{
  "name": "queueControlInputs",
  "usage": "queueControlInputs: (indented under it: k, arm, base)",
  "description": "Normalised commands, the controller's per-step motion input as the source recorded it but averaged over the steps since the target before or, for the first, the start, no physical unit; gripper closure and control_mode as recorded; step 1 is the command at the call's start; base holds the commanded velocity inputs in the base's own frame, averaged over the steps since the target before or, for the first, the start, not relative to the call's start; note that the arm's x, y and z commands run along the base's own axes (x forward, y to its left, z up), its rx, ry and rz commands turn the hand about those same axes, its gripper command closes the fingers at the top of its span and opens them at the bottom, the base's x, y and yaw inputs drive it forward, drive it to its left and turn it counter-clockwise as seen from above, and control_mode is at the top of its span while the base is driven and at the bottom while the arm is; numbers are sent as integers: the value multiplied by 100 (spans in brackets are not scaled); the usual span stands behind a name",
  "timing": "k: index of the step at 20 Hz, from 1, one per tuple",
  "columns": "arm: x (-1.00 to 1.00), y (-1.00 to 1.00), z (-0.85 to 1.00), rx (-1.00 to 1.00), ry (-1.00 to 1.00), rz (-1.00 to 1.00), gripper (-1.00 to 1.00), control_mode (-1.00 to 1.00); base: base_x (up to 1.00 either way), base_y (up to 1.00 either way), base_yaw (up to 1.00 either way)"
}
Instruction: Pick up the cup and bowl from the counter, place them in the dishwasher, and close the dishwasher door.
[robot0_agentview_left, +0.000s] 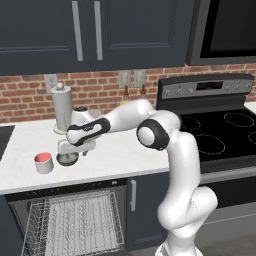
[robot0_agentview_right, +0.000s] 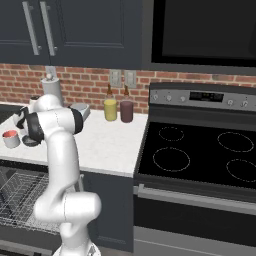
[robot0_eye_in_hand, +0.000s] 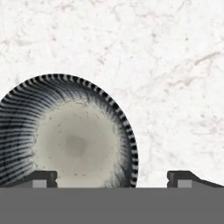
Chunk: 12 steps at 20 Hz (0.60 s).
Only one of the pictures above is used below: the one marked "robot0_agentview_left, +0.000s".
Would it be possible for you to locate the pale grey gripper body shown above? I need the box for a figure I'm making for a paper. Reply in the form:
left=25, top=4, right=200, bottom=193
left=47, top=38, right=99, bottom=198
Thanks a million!
left=56, top=138, right=97, bottom=156

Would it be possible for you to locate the dark grey bowl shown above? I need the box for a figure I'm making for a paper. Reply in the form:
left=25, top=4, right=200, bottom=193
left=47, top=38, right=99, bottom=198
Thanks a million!
left=56, top=152, right=80, bottom=167

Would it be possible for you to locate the grey cup with red inside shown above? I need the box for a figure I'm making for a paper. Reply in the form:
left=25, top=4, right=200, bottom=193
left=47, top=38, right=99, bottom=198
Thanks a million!
left=34, top=151, right=55, bottom=175

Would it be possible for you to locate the open dishwasher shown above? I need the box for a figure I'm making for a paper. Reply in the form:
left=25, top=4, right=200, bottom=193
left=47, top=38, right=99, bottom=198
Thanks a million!
left=4, top=177, right=129, bottom=256

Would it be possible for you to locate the dark lower cupboard door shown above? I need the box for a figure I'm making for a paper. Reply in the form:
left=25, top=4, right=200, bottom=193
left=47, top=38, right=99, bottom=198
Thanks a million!
left=125, top=171, right=172, bottom=252

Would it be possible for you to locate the dark cupboard door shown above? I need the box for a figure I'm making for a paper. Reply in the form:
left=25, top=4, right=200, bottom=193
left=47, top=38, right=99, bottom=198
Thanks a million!
left=125, top=171, right=172, bottom=252
left=0, top=0, right=90, bottom=77
left=87, top=0, right=197, bottom=72

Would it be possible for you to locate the dark upper cupboard door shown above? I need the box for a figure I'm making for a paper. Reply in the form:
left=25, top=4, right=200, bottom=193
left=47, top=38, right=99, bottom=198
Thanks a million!
left=0, top=0, right=90, bottom=77
left=87, top=0, right=197, bottom=72

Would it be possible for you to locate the paper towel roll on holder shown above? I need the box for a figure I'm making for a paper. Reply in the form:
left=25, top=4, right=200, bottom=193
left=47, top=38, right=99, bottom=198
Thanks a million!
left=50, top=82, right=74, bottom=136

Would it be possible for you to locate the black sink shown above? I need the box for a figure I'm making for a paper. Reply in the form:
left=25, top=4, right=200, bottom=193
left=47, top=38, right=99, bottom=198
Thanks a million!
left=0, top=124, right=16, bottom=162

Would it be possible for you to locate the small brown bottle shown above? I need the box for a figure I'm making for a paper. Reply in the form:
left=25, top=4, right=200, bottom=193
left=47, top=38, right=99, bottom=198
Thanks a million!
left=122, top=84, right=131, bottom=102
left=139, top=83, right=148, bottom=100

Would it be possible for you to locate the dark lower cupboard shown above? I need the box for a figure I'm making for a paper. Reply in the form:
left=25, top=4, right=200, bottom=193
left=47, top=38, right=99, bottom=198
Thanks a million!
left=0, top=194, right=25, bottom=256

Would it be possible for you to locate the black and silver stove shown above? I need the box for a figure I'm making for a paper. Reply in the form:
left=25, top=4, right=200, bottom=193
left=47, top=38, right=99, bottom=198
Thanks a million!
left=155, top=72, right=256, bottom=242

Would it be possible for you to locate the black microwave oven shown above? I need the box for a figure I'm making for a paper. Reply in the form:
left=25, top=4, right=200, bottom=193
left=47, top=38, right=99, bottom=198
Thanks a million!
left=185, top=0, right=256, bottom=67

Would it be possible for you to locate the grey wall socket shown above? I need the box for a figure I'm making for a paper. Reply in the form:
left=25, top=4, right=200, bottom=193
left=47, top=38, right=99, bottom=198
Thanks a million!
left=118, top=70, right=132, bottom=90
left=133, top=68, right=147, bottom=89
left=43, top=73, right=59, bottom=94

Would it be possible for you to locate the short silver cupboard handle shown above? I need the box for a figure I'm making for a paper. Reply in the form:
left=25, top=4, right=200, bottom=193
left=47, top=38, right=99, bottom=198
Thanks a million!
left=129, top=179, right=138, bottom=213

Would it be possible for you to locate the grey wire dishwasher rack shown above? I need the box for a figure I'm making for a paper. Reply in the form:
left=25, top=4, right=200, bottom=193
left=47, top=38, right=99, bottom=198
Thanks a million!
left=20, top=189, right=126, bottom=256

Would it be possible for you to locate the long silver cupboard handle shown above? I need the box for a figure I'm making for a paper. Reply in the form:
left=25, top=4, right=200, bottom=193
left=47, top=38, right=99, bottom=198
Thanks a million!
left=93, top=0, right=104, bottom=62
left=71, top=0, right=85, bottom=63

